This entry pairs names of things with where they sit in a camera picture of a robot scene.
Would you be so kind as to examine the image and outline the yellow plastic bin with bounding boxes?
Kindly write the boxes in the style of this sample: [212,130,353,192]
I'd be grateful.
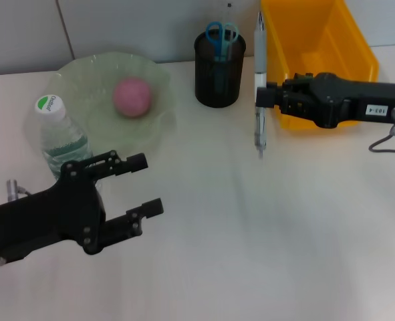
[259,0,380,131]

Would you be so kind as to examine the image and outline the grey retractable pen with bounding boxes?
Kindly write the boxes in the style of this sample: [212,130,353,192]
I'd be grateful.
[253,11,269,161]

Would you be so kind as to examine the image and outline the clear green-label water bottle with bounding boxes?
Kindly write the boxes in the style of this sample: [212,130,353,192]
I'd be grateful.
[33,94,103,188]

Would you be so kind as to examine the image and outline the blue sheathed scissors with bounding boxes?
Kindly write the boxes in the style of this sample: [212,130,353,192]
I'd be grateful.
[205,21,240,94]

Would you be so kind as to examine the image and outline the pink peach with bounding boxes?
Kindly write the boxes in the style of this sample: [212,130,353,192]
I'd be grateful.
[113,77,153,118]

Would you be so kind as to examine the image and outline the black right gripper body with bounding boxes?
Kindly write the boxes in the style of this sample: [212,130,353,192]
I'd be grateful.
[280,72,395,130]

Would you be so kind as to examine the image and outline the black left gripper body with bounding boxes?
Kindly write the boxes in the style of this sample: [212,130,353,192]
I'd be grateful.
[0,159,107,262]

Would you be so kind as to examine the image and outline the pale green glass fruit plate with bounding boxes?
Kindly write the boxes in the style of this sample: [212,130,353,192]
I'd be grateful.
[25,51,180,158]

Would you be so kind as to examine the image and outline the black mesh pen holder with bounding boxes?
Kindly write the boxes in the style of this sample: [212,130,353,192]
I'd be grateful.
[194,29,247,108]

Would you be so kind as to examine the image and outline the transparent plastic ruler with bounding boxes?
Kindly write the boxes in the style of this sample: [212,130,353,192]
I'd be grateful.
[222,1,239,61]

